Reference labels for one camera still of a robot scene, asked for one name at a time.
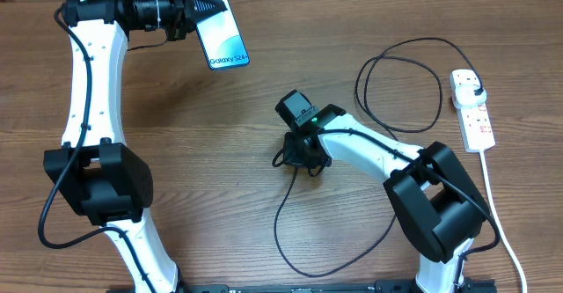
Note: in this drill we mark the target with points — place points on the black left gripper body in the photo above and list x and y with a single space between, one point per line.
171 9

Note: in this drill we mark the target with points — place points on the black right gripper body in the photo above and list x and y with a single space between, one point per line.
299 157

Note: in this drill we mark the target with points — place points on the blue Galaxy smartphone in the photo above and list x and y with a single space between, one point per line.
222 42

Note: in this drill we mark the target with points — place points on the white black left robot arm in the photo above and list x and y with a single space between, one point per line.
94 170

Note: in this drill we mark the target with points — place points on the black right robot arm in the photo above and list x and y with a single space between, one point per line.
436 203

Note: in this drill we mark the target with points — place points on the white charger adapter plug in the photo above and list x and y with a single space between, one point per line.
464 97

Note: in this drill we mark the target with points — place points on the white power strip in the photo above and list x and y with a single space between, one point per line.
474 123

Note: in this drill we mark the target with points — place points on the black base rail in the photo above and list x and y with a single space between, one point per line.
303 288

